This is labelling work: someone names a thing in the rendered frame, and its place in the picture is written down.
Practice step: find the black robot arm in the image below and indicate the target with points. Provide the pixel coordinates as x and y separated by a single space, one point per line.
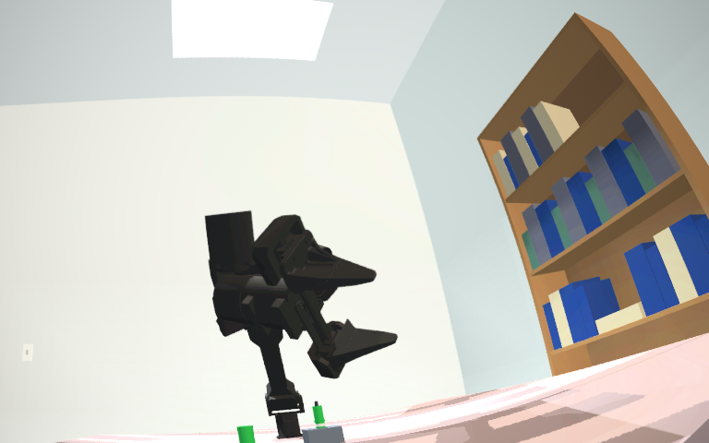
230 237

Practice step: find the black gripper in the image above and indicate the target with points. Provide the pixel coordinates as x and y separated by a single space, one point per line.
292 267

